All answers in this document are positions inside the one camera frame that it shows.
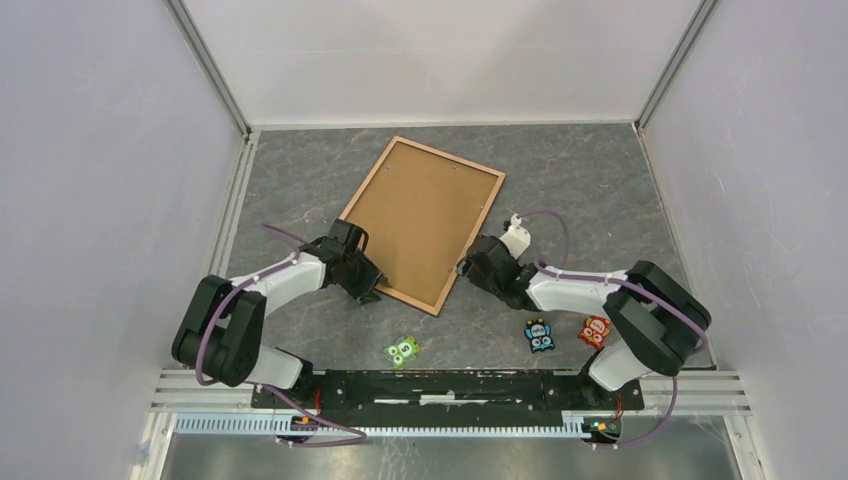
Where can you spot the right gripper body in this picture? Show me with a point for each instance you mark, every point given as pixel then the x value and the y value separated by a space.
pixel 475 276

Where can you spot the blue owl sticker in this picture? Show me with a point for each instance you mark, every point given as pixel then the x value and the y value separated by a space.
pixel 538 334

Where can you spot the white slotted cable duct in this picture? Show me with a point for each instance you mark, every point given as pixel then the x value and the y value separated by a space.
pixel 290 425

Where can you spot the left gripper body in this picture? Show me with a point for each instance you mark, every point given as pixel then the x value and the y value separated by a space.
pixel 361 276

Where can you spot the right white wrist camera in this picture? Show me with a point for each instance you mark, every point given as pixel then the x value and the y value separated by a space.
pixel 516 237

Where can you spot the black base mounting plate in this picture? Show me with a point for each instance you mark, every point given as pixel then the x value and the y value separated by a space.
pixel 458 398

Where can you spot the green owl sticker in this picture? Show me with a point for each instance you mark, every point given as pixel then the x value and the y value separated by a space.
pixel 401 352

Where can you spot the red owl sticker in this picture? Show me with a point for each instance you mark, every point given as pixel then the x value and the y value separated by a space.
pixel 595 331

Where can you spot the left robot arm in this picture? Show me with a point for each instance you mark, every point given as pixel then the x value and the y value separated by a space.
pixel 220 335

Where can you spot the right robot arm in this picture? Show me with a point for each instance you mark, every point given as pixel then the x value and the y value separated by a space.
pixel 660 324

